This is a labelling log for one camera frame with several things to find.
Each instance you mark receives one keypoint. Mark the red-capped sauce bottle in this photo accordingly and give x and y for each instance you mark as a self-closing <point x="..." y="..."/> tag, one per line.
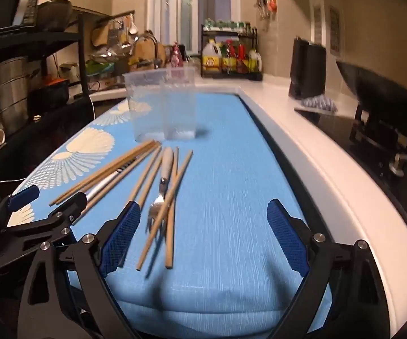
<point x="230" y="58"/>
<point x="241" y="60"/>

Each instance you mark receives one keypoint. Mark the black metal shelf rack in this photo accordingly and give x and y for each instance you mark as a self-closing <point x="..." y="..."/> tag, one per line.
<point x="80" y="42"/>

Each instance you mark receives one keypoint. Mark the blue dish cloth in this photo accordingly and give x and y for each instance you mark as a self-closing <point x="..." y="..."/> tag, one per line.
<point x="318" y="104"/>

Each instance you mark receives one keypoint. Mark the wooden chopstick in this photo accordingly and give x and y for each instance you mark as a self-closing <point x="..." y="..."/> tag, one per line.
<point x="150" y="153"/>
<point x="118" y="166"/>
<point x="175" y="188"/>
<point x="170" y="240"/>
<point x="101" y="173"/>
<point x="150" y="176"/>

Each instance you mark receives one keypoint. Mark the black gas stove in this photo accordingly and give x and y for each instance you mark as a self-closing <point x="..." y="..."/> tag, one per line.
<point x="366" y="141"/>

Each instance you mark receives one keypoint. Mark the brown bowl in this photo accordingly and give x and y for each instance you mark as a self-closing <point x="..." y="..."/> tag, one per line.
<point x="55" y="14"/>

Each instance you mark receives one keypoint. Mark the row of spice jars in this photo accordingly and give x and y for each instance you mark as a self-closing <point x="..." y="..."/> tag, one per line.
<point x="226" y="24"/>

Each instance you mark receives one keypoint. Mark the black electric kettle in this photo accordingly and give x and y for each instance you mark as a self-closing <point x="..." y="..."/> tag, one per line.
<point x="307" y="70"/>

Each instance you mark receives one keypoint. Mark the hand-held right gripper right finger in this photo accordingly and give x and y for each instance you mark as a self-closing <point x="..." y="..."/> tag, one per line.
<point x="288" y="235"/>

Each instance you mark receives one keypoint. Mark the chrome sink faucet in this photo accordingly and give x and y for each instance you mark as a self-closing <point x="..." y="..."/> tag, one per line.
<point x="150" y="53"/>

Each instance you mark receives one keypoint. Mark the black condiment rack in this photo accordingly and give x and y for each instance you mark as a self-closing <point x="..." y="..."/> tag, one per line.
<point x="231" y="76"/>

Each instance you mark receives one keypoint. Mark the black wok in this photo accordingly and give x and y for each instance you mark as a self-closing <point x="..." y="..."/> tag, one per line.
<point x="383" y="91"/>

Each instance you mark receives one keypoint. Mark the small wall vent grille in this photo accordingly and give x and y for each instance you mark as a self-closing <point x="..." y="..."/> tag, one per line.
<point x="317" y="24"/>

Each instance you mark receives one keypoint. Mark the large wall vent grille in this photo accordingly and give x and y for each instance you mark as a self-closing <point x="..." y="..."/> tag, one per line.
<point x="335" y="31"/>

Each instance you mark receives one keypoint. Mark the white small appliance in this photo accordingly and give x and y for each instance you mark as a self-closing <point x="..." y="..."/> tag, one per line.
<point x="69" y="72"/>

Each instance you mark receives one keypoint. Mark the green bowl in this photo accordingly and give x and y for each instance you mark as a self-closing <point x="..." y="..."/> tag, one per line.
<point x="99" y="67"/>

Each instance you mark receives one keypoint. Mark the pink dish soap bottle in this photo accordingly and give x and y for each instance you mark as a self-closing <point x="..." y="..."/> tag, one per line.
<point x="177" y="54"/>

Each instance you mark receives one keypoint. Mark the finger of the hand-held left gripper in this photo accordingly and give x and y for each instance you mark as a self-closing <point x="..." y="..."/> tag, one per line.
<point x="23" y="197"/>
<point x="65" y="212"/>

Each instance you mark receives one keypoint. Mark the stainless steel steamer pot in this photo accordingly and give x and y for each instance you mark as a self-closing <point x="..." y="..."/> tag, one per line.
<point x="2" y="91"/>

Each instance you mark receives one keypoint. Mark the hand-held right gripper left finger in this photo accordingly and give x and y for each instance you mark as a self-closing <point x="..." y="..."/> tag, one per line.
<point x="118" y="235"/>

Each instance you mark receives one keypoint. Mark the white-framed window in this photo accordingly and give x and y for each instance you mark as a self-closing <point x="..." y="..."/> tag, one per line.
<point x="189" y="7"/>

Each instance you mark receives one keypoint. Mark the yellow-labelled oil bottle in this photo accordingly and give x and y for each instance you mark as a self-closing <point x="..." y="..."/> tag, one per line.
<point x="212" y="60"/>

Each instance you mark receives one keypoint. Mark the blue mat with white pattern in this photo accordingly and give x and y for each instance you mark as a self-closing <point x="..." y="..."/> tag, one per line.
<point x="224" y="201"/>

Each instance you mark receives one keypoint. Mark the black pot with orange lid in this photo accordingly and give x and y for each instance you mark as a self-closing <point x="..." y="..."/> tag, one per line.
<point x="49" y="93"/>

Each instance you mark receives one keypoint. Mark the clear plastic cup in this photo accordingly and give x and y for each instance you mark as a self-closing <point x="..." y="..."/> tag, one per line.
<point x="145" y="106"/>
<point x="181" y="102"/>

